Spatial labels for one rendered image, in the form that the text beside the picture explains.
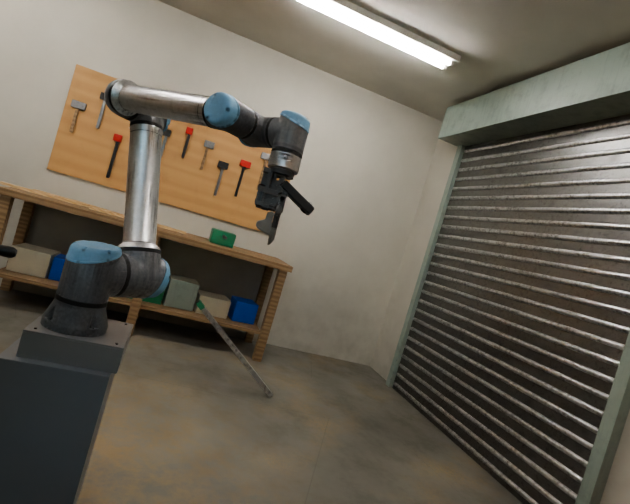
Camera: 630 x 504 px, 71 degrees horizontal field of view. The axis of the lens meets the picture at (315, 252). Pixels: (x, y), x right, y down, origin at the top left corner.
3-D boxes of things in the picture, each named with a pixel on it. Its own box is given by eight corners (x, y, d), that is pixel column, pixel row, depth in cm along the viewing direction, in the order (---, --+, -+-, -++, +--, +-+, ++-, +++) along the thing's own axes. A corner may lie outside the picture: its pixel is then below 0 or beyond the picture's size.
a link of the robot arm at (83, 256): (46, 287, 139) (61, 233, 138) (97, 290, 153) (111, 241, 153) (71, 303, 131) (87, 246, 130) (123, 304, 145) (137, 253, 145)
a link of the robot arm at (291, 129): (291, 121, 135) (318, 122, 130) (281, 160, 134) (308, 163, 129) (273, 107, 127) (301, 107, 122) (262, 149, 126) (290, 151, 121)
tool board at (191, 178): (274, 235, 427) (301, 145, 425) (45, 168, 367) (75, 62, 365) (273, 235, 431) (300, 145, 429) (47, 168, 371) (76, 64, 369)
